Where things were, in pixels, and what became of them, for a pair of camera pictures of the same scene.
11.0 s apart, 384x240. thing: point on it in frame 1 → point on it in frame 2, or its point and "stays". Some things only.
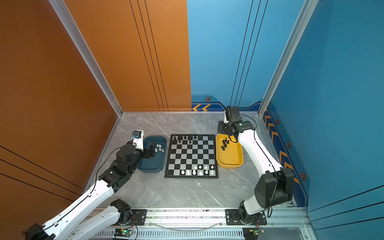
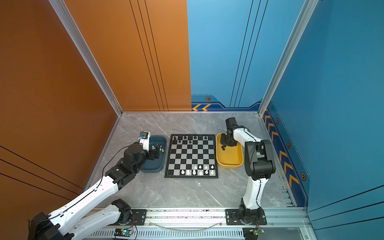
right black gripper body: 223,128 → 229,142
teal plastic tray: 158,163 stays
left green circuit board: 123,232 stays
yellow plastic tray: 229,152 stays
